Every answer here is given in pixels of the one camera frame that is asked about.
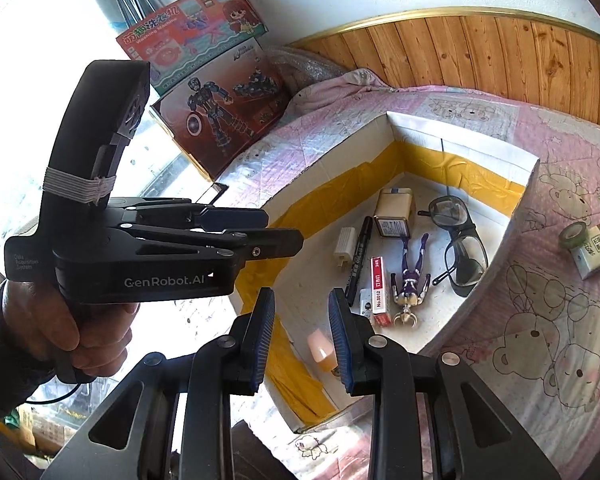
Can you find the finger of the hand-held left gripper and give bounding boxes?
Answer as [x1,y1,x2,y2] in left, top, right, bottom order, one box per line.
[107,197,270,229]
[122,222,305,261]

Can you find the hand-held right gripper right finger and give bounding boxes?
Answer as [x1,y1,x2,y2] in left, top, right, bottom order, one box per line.
[328,288,561,480]

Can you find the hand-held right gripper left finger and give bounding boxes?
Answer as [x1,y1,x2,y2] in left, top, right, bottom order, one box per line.
[40,287,276,480]

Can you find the beige key case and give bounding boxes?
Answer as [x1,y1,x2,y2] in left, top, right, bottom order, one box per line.
[306,329,338,376]

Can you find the red staple box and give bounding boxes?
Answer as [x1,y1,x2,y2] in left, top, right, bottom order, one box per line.
[370,255,393,328]

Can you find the white charger plug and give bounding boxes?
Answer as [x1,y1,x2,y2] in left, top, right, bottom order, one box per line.
[332,226,357,271]

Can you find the black marker pen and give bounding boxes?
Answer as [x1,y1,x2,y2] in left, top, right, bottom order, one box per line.
[345,216,373,307]

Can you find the purple action figure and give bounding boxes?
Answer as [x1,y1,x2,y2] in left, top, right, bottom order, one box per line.
[390,232,431,331]

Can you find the white cardboard box yellow tape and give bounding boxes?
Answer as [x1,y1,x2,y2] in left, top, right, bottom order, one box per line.
[232,110,541,433]

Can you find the gold tin box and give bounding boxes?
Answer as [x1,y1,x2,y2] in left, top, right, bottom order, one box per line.
[372,186,415,238]

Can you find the black frame glasses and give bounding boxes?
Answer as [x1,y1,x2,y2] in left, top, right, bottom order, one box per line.
[417,196,488,297]

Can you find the person's left forearm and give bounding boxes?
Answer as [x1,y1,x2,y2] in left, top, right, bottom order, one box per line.
[0,270,76,461]

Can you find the person's left hand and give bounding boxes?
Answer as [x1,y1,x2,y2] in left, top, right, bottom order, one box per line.
[2,280,136,377]

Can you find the dark red robot toy box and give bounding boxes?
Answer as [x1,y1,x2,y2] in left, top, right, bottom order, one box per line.
[150,35,293,181]

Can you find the crumpled bubble wrap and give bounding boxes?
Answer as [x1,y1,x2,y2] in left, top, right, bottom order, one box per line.
[265,45,346,106]

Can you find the colourful toy box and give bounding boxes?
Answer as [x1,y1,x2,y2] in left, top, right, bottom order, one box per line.
[116,0,268,96]

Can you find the pink printed blanket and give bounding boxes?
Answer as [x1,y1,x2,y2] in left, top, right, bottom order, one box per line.
[215,67,600,480]

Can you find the green tape roll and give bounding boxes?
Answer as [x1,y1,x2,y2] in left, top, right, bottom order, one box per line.
[559,221,588,251]

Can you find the small white box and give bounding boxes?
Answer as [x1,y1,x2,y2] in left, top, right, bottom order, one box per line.
[575,224,600,281]

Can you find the wooden wall panelling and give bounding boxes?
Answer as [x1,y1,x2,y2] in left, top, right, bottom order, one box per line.
[290,6,600,133]

